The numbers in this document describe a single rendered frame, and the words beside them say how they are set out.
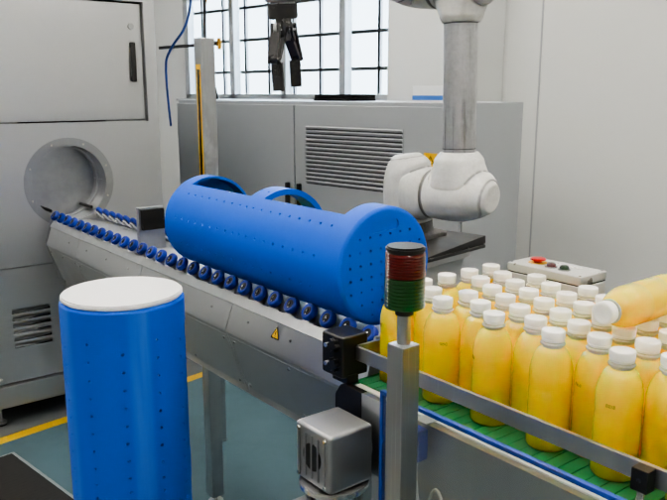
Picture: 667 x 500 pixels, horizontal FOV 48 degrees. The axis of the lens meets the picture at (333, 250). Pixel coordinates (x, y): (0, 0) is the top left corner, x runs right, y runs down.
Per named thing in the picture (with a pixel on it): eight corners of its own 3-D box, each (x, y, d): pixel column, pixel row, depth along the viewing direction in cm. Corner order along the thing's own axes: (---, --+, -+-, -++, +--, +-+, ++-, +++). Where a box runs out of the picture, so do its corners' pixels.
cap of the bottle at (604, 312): (597, 300, 124) (590, 302, 123) (617, 299, 121) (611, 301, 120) (600, 323, 124) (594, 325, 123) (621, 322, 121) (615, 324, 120)
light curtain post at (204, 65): (219, 436, 332) (206, 39, 297) (226, 440, 328) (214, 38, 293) (207, 439, 329) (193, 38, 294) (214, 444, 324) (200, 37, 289)
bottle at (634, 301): (645, 275, 136) (586, 291, 125) (683, 272, 131) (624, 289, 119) (651, 312, 136) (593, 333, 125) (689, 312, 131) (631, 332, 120)
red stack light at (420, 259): (405, 269, 122) (406, 245, 121) (434, 277, 117) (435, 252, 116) (375, 275, 118) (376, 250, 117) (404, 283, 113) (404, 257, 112)
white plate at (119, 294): (154, 310, 160) (155, 314, 161) (198, 278, 187) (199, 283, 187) (35, 304, 165) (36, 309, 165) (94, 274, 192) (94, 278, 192)
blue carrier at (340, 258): (244, 253, 254) (238, 169, 248) (430, 311, 187) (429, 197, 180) (168, 269, 237) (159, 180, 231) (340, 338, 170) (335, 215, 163)
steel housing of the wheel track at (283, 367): (110, 280, 353) (106, 208, 346) (450, 447, 187) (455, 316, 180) (49, 290, 336) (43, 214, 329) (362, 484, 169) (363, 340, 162)
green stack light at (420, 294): (405, 299, 123) (405, 270, 122) (433, 308, 118) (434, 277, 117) (375, 306, 119) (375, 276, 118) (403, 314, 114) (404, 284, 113)
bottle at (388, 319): (403, 370, 162) (404, 287, 159) (419, 381, 156) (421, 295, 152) (373, 374, 160) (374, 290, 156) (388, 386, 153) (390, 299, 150)
